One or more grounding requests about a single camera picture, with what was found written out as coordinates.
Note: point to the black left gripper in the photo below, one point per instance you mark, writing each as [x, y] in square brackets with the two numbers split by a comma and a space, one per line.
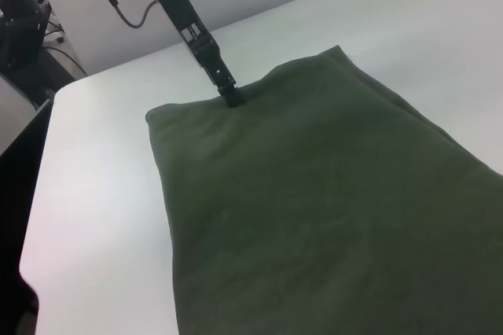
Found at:
[181, 12]

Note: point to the dark green FREE t-shirt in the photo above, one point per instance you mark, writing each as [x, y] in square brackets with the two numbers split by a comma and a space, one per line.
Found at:
[314, 201]

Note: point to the grey side cabinet panel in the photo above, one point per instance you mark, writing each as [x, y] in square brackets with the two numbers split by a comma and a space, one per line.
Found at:
[17, 122]

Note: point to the black background machine frame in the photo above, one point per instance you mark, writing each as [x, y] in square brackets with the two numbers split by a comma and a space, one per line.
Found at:
[27, 24]

